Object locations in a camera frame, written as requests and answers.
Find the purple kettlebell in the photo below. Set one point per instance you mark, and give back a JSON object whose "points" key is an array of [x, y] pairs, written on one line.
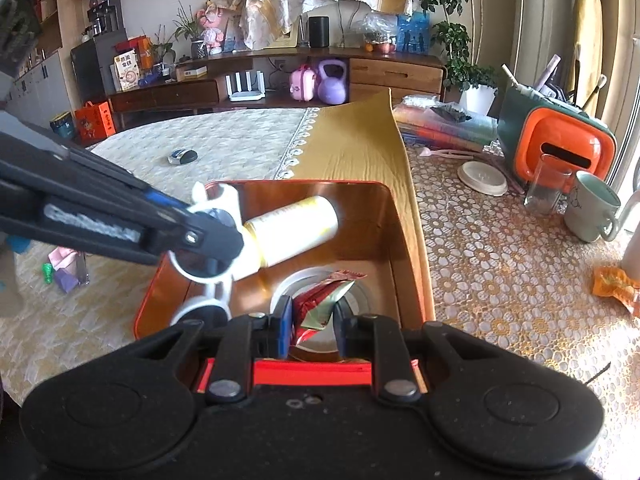
{"points": [[332, 90]]}

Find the white lace table mat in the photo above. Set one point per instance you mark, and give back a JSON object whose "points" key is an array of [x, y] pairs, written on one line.
{"points": [[524, 282]]}

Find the stack of colourful folders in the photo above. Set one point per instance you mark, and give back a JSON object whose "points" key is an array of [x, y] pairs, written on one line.
{"points": [[446, 126]]}

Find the potted green plant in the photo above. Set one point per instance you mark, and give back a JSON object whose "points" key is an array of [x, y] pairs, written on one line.
{"points": [[459, 37]]}

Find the clear drinking glass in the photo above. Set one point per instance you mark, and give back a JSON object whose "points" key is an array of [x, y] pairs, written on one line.
{"points": [[550, 178]]}

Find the small black silver gadget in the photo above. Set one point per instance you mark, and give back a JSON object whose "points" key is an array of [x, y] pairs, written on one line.
{"points": [[182, 157]]}

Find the orange candy wrapper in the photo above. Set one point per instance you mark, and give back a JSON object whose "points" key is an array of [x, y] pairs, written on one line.
{"points": [[612, 282]]}

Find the black mini fridge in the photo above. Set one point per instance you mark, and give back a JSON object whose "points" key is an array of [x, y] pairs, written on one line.
{"points": [[91, 62]]}

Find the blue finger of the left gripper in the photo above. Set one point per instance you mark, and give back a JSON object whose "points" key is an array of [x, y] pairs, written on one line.
{"points": [[161, 199]]}

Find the red snack packet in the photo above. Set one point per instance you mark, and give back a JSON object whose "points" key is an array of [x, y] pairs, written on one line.
{"points": [[312, 309]]}

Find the purple eraser block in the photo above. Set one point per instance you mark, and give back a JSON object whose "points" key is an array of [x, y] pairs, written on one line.
{"points": [[65, 280]]}

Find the orange metal storage box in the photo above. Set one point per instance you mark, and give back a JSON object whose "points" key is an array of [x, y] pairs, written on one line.
{"points": [[369, 239]]}

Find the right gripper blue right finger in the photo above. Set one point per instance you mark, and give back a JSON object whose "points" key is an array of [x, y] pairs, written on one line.
{"points": [[342, 318]]}

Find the pale green mug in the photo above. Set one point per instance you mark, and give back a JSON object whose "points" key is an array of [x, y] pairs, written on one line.
{"points": [[591, 208]]}

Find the pink doll figurine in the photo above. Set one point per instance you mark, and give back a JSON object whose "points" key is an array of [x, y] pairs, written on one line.
{"points": [[212, 19]]}

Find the blue tin bucket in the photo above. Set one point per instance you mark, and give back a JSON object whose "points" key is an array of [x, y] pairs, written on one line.
{"points": [[63, 125]]}

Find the white round lid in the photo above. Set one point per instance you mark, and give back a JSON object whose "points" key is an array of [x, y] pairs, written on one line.
{"points": [[483, 178]]}

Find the black cylindrical speaker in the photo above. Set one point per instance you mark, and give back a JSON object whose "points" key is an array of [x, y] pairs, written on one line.
{"points": [[319, 32]]}

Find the orange green tissue box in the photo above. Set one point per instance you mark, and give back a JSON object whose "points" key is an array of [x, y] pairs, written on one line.
{"points": [[531, 125]]}

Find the white wifi router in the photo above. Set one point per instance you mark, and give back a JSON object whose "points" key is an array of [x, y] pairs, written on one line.
{"points": [[248, 86]]}

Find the wooden tv cabinet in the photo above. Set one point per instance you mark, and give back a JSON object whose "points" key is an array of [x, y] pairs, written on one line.
{"points": [[200, 85]]}

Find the orange gift bag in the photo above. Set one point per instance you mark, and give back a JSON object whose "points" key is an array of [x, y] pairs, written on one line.
{"points": [[94, 121]]}

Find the pink toy suitcase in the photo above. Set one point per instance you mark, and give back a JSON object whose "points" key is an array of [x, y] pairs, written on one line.
{"points": [[303, 83]]}

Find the white yellow cylindrical bottle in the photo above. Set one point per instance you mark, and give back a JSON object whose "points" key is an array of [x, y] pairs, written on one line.
{"points": [[283, 234]]}

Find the silver nail clipper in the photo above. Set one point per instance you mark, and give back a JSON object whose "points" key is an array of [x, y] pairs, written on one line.
{"points": [[82, 273]]}

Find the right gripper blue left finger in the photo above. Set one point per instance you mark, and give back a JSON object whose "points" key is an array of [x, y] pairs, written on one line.
{"points": [[280, 328]]}

